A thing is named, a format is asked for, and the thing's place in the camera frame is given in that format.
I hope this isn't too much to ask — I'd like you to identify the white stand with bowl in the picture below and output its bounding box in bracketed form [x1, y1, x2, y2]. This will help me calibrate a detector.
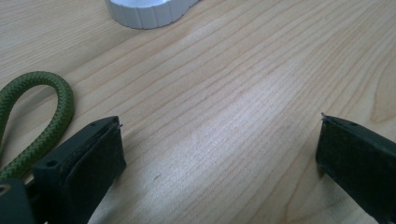
[105, 0, 200, 31]

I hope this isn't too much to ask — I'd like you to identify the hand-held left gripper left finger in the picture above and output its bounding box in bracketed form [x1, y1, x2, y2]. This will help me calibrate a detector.
[32, 116, 127, 224]

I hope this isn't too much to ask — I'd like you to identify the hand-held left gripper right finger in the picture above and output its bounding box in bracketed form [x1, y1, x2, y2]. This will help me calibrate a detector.
[316, 112, 396, 224]

